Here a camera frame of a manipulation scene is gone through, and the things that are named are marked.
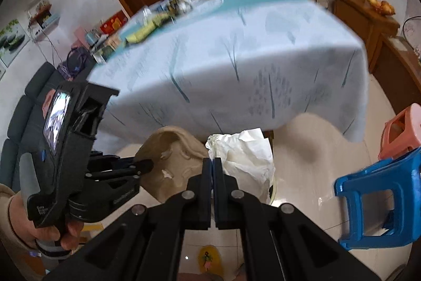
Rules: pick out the long wooden cabinet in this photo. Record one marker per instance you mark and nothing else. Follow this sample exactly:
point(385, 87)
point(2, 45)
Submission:
point(398, 70)

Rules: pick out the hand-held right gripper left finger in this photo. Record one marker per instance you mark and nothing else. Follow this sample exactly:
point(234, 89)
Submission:
point(208, 170)

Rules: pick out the yellow slipper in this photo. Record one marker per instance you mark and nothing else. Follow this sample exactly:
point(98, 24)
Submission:
point(209, 258)

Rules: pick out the shiny crumpled wrapper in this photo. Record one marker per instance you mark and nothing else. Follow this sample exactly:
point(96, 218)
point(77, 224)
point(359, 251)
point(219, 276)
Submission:
point(181, 4)

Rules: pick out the pink plastic stool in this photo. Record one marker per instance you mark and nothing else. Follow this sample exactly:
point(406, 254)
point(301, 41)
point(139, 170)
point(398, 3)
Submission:
point(403, 133)

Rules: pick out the purple backpack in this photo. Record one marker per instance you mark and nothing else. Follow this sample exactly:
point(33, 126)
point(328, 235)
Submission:
point(77, 62)

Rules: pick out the person's left forearm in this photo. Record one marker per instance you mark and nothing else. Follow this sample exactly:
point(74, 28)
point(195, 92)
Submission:
point(13, 254)

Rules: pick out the light blue container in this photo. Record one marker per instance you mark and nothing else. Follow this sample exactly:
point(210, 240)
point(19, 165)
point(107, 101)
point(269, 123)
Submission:
point(92, 37)

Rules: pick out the beige paper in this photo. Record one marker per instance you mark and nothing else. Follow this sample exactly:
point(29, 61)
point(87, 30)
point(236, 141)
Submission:
point(177, 149)

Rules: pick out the red gift box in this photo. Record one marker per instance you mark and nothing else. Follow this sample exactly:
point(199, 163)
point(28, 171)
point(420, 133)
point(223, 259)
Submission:
point(113, 23)

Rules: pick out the small wooden cabinet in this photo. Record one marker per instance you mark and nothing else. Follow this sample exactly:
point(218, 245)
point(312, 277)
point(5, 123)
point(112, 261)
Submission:
point(358, 24)

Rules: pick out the white tissue paper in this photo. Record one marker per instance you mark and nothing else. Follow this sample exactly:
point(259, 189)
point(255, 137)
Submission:
point(245, 162)

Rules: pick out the table with tree-print tablecloth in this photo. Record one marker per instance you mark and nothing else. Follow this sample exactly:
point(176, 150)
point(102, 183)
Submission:
point(230, 70)

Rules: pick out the person's left hand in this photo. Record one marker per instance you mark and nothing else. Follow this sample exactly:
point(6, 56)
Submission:
point(21, 218)

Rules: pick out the pile of fruit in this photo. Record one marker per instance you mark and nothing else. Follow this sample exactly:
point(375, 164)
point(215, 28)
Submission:
point(380, 4)

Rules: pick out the yellow-green packet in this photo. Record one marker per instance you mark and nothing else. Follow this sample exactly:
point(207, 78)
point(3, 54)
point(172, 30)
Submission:
point(141, 31)

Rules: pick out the blue plastic stool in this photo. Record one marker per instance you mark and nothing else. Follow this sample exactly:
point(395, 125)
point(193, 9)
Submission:
point(378, 179)

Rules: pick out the stone picture wall poster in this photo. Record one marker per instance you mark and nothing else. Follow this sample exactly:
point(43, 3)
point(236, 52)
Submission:
point(13, 40)

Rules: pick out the white wall shelf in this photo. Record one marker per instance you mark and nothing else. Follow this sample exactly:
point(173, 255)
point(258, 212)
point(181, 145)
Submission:
point(44, 17)

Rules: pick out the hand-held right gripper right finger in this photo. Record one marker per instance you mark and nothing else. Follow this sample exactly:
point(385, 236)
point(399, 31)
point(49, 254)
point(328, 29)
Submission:
point(218, 170)

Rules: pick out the electric fan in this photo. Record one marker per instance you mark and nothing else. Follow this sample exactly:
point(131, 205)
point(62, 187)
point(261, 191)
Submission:
point(412, 30)

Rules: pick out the dark grey sofa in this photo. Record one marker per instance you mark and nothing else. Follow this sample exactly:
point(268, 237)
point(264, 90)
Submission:
point(23, 109)

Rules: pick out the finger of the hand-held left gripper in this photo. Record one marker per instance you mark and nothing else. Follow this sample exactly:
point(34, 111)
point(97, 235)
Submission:
point(105, 158)
point(141, 166)

